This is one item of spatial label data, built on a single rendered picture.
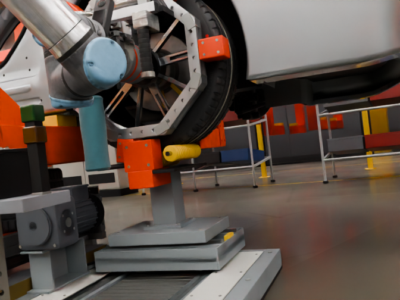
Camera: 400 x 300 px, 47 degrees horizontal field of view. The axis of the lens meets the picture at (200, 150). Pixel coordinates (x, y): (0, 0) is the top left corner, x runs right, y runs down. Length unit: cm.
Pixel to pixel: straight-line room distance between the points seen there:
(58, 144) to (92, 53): 115
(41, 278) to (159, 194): 52
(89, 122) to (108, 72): 74
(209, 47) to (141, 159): 45
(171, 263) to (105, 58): 98
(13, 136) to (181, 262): 76
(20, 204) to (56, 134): 95
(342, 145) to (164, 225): 350
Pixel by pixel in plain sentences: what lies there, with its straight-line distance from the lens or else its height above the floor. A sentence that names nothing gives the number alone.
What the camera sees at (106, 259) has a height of 14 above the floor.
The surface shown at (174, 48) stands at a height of 93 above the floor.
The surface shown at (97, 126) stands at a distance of 161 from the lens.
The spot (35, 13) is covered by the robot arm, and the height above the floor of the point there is 78.
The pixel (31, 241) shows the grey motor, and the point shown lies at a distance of 167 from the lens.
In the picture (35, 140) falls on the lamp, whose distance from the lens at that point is 111.
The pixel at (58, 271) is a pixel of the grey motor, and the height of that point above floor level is 11.
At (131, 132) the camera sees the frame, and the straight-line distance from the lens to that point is 169.
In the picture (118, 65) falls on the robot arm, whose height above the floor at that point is 69.
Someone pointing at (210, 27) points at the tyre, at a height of 94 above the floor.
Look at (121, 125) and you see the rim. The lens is 179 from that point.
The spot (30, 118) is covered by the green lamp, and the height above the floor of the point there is 63.
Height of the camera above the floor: 51
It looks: level
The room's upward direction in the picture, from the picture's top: 7 degrees counter-clockwise
